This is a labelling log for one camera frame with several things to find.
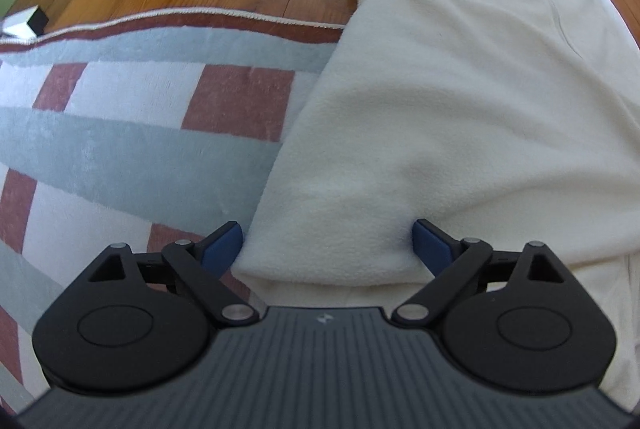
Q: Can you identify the small white black box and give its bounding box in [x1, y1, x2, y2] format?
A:
[2, 4, 51, 40]

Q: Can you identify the white fleece zip jacket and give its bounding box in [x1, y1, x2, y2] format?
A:
[232, 0, 640, 410]

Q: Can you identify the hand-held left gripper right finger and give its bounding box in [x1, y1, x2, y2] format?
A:
[391, 218, 571, 327]

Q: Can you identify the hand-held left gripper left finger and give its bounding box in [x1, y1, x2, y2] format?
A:
[85, 221, 266, 326]

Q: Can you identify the checked red grey rug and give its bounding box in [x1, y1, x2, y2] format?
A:
[0, 6, 351, 415]

